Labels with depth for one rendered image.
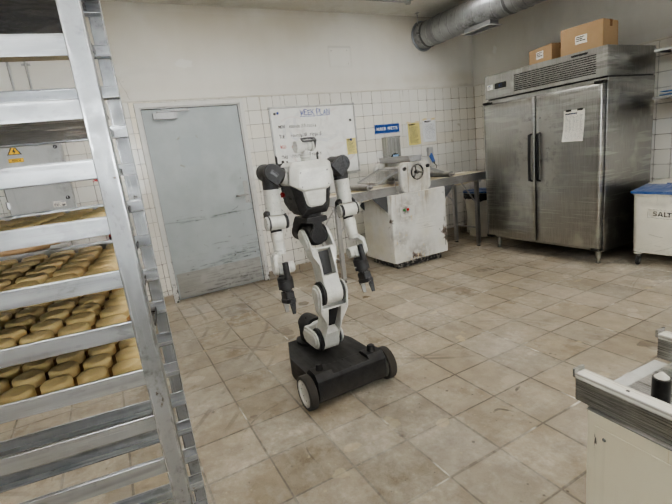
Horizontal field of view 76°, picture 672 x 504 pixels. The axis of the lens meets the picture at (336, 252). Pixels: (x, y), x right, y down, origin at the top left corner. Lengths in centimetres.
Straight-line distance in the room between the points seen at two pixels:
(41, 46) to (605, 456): 120
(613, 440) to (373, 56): 538
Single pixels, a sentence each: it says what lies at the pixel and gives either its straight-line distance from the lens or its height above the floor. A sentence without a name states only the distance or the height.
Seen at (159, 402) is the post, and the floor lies 101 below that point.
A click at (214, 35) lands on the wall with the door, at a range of 516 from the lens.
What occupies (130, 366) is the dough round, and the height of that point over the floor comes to 106.
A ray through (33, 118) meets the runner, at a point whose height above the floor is 149.
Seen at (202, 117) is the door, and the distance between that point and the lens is 498.
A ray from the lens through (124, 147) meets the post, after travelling 120.
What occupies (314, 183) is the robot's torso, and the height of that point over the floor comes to 124.
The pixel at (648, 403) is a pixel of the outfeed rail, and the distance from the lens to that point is 98.
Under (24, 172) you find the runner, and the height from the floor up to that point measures 142.
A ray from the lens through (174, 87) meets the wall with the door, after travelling 495.
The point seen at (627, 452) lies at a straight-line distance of 104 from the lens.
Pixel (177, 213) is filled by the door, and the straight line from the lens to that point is 490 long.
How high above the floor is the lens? 139
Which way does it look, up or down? 13 degrees down
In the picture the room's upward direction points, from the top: 7 degrees counter-clockwise
